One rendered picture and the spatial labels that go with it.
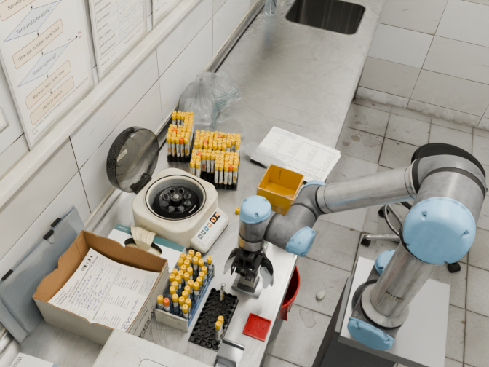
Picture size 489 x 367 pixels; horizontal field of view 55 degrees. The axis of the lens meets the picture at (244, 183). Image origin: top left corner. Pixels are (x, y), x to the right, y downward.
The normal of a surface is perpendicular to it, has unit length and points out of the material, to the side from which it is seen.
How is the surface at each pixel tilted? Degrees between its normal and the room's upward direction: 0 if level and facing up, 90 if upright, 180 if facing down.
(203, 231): 25
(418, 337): 1
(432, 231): 83
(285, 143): 1
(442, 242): 83
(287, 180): 90
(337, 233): 0
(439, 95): 90
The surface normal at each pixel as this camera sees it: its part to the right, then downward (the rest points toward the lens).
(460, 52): -0.34, 0.67
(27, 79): 0.93, 0.34
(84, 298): 0.04, -0.67
